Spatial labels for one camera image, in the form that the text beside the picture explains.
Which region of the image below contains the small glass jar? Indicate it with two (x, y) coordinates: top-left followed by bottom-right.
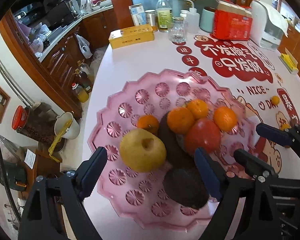
(180, 9), (189, 19)

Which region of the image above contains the small yellow-orange mandarin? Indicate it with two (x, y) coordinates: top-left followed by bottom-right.
(270, 96), (280, 106)

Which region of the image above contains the silver metal canister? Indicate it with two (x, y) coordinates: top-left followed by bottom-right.
(145, 9), (157, 27)

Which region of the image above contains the white bread box appliance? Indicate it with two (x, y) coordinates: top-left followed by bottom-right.
(250, 0), (288, 50)

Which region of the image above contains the red snack package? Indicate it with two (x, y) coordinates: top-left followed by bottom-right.
(212, 0), (253, 41)

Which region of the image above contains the dark avocado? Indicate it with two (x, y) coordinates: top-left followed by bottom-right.
(162, 168), (209, 209)

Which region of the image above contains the white plastic bucket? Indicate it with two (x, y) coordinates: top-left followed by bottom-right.
(54, 112), (81, 140)

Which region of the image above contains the yellow tissue box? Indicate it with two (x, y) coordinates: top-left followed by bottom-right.
(279, 48), (299, 75)

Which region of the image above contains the clear bottle yellow-green label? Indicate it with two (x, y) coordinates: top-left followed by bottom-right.
(156, 0), (172, 32)

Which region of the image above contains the wooden kitchen cabinet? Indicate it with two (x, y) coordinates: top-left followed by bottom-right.
(0, 5), (117, 119)

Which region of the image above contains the small yellow orange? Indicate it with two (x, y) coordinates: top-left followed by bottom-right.
(186, 99), (209, 120)

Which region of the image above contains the teal ceramic jar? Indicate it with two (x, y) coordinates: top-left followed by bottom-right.
(200, 7), (216, 33)

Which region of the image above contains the overripe dark banana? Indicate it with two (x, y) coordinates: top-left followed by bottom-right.
(158, 113), (193, 168)

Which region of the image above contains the yellow pear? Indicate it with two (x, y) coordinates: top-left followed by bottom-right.
(119, 128), (167, 173)

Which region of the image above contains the pink plastic fruit tray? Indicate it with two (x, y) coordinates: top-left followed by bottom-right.
(88, 69), (260, 232)

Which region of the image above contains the large orange mandarin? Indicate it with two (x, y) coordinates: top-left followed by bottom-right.
(167, 107), (195, 135)

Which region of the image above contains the printed white red tablecloth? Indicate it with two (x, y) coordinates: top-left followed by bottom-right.
(82, 27), (300, 240)

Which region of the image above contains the clear glass tumbler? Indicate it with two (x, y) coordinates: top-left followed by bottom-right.
(168, 17), (187, 43)

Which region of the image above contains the white blue carton box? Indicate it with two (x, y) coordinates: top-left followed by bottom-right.
(129, 3), (147, 26)

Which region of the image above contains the red lidded dark jar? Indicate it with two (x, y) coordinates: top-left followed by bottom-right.
(12, 106), (56, 145)

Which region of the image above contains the cooking oil bottle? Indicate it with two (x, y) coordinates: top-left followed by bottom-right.
(71, 83), (89, 103)

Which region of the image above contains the yellow rectangular tin box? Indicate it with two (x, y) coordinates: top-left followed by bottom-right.
(108, 24), (154, 49)

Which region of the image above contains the white plastic bag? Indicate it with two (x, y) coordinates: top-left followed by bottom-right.
(76, 34), (93, 59)

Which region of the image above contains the white squeeze bottle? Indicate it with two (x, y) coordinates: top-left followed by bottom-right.
(186, 8), (200, 34)

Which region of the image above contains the red apple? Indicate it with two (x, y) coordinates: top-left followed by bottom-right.
(184, 118), (221, 155)

